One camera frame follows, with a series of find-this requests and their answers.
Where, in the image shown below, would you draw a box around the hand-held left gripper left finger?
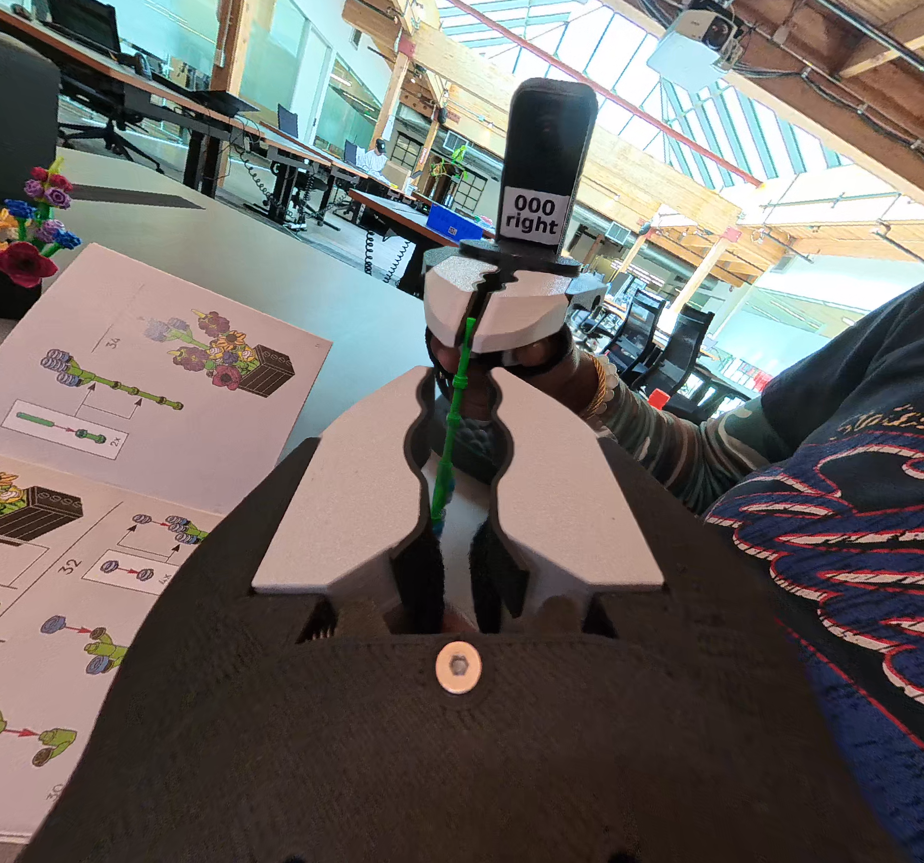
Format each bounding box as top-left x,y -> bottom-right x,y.
251,365 -> 447,636

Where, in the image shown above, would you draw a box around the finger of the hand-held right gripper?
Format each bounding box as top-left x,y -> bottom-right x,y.
424,258 -> 501,346
471,273 -> 576,354

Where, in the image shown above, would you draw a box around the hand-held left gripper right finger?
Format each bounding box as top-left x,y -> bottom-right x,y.
469,368 -> 667,633

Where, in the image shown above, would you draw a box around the green lego sprig blue buds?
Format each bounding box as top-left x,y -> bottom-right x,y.
428,484 -> 457,541

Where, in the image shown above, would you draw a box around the green lego rod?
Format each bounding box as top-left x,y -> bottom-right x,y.
430,381 -> 464,517

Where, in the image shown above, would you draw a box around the lego flower bouquet model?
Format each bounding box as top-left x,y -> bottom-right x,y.
0,159 -> 82,321

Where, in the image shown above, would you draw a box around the person's right forearm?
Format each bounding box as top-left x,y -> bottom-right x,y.
595,365 -> 795,517

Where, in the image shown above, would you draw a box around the lego instruction booklet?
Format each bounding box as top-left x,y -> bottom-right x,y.
0,242 -> 334,842

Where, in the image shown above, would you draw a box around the person's right hand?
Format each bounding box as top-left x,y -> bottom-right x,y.
426,331 -> 602,421

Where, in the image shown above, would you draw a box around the blue storage bin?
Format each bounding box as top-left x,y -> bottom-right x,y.
426,202 -> 485,242

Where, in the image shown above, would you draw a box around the green potted plant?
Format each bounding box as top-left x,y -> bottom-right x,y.
429,144 -> 470,203

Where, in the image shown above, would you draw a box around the wooden office desk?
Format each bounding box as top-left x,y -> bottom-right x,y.
346,188 -> 499,295
0,7 -> 261,196

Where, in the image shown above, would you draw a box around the black office chair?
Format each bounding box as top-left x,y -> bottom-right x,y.
39,0 -> 167,172
628,293 -> 716,396

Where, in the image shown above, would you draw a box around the white ceiling projector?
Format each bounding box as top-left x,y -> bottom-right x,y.
646,0 -> 748,95

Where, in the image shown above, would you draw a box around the person's black lettered jersey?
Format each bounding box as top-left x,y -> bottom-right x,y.
704,285 -> 924,863

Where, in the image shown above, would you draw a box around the black laptop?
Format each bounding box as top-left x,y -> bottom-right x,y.
155,72 -> 261,116

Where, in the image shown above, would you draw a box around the black rectangular block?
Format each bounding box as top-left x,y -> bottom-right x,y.
0,33 -> 60,203

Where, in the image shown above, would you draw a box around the beaded bracelets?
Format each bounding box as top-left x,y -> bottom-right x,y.
581,354 -> 622,424

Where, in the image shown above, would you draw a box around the wooden support post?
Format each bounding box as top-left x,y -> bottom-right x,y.
209,0 -> 268,95

